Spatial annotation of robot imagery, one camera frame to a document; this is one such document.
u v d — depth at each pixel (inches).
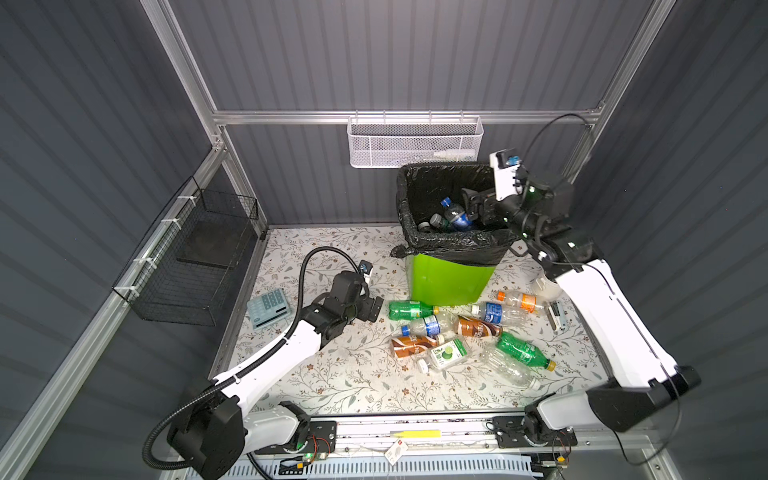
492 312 35.5
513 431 28.8
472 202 23.1
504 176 21.3
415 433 29.1
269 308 37.1
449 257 28.6
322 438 28.9
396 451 27.9
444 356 32.6
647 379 15.4
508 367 31.8
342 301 24.2
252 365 17.9
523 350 32.5
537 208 18.8
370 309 29.2
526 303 36.6
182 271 29.6
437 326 34.9
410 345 33.1
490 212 23.2
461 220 35.6
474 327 34.1
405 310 37.3
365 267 28.2
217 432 15.4
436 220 37.9
